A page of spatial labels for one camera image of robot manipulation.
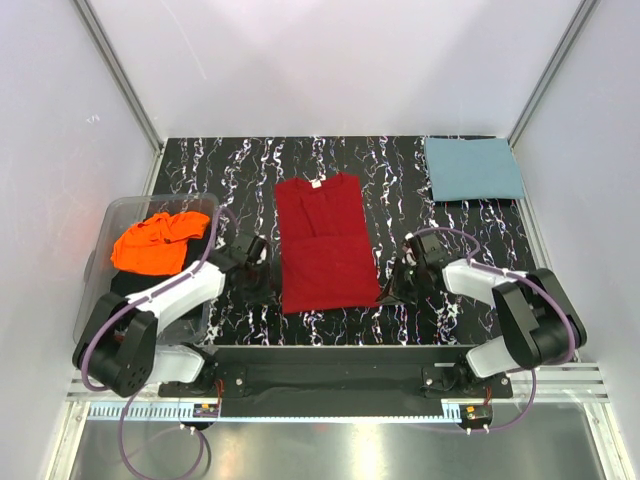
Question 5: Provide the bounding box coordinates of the black t-shirt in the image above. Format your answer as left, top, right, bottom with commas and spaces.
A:
110, 238, 207, 324

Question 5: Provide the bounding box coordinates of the clear plastic bin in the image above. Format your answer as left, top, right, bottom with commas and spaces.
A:
73, 193, 219, 345

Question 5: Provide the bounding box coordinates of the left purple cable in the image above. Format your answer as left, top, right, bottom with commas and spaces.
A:
80, 205, 240, 479

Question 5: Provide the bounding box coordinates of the grey slotted cable duct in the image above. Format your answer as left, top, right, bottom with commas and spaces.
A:
88, 401, 462, 424

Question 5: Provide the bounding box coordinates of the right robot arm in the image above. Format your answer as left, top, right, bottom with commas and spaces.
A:
377, 227, 587, 397

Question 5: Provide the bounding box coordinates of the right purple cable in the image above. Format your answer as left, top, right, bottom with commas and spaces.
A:
407, 227, 576, 431

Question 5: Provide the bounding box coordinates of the left aluminium frame post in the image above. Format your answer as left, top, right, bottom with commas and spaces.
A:
71, 0, 164, 153

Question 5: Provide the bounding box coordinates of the right aluminium frame post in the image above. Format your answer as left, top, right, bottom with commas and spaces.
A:
507, 0, 600, 148

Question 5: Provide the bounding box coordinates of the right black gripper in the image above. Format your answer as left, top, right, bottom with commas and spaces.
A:
376, 258, 426, 306

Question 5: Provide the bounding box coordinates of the red t-shirt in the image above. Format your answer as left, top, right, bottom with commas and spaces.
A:
275, 172, 381, 314

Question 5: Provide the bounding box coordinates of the purple cable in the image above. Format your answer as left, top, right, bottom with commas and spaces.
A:
80, 205, 240, 479
407, 227, 576, 431

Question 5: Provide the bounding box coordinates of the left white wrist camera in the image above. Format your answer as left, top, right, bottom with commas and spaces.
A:
255, 246, 269, 265

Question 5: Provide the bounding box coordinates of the right small circuit board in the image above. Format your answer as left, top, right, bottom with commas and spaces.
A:
462, 404, 493, 424

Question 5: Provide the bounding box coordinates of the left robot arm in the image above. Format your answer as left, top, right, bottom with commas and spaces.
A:
72, 233, 274, 398

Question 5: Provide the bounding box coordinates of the small circuit board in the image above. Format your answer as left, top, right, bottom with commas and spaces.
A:
193, 403, 220, 418
462, 404, 493, 424

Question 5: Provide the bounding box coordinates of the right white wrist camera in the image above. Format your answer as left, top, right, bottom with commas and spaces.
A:
403, 241, 417, 266

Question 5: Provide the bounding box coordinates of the folded blue t-shirt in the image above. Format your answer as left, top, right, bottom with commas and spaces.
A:
425, 137, 524, 202

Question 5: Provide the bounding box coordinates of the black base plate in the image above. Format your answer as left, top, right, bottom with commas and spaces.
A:
159, 346, 514, 413

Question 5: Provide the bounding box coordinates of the aluminium frame post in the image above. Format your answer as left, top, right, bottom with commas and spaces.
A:
71, 0, 164, 153
507, 0, 600, 148

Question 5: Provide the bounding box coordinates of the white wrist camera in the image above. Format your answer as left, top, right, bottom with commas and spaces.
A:
255, 246, 269, 265
403, 241, 417, 266

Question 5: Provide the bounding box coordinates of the left small circuit board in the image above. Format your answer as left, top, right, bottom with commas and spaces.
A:
193, 403, 220, 418

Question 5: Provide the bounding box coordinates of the orange t-shirt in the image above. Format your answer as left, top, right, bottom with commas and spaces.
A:
110, 211, 210, 276

